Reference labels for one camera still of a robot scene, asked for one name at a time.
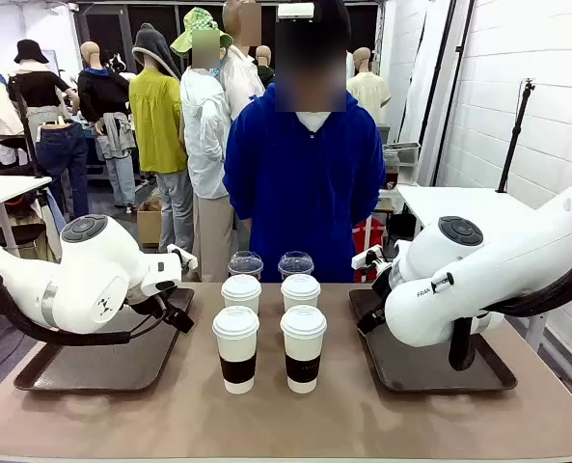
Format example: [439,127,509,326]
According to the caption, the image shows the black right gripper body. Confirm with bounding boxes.
[372,269,398,310]

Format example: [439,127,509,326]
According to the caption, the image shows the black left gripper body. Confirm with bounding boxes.
[126,287,179,317]

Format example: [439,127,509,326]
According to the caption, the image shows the white paper cup black sleeve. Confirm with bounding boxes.
[211,305,260,395]
[280,273,322,314]
[220,274,263,317]
[279,304,328,395]

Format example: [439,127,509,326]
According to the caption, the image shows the clear plastic iced coffee cup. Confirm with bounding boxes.
[227,250,264,282]
[277,250,315,281]

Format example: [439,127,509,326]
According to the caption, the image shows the dark brown serving tray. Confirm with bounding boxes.
[14,287,196,394]
[347,287,518,393]

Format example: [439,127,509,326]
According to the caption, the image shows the metal tray rack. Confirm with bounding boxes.
[384,141,422,184]

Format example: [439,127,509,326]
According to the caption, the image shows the red shopping bag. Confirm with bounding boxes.
[352,217,387,284]

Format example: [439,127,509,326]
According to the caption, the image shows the cardboard box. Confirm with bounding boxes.
[135,197,164,250]

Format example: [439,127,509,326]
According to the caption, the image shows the glass jar with dark liquid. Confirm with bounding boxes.
[384,149,401,188]

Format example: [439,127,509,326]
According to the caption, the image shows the person in blue hoodie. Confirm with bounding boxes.
[222,0,387,285]

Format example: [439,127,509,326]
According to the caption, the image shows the mannequin white shirt green hat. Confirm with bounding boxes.
[169,6,234,284]

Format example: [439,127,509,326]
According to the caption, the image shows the mannequin yellow shirt grey hood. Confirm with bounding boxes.
[128,22,195,255]

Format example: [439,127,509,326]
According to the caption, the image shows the white side table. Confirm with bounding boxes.
[0,174,54,257]

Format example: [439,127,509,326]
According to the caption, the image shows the mannequin cream shirt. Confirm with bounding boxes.
[345,46,393,125]

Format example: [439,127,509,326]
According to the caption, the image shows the black tripod stand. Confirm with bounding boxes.
[496,78,537,194]

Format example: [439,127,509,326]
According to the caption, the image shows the white leaning panel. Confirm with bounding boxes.
[398,0,455,146]

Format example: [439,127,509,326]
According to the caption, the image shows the mannequin black sweater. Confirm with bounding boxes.
[76,41,138,209]

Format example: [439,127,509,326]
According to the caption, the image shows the tall mannequin white shirt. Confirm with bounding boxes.
[220,0,266,122]

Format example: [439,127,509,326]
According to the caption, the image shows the mannequin black hat and jeans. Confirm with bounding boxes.
[6,39,90,218]

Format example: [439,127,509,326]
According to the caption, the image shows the small mannequin dark top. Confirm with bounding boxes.
[255,44,277,89]

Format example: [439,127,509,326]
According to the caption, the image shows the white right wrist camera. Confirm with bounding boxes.
[351,244,386,271]

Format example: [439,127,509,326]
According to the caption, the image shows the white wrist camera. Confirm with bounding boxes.
[351,244,386,271]
[167,243,199,271]

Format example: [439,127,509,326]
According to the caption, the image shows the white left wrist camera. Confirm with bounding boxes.
[167,243,199,271]

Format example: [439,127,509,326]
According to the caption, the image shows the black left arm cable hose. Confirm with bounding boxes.
[0,273,193,347]

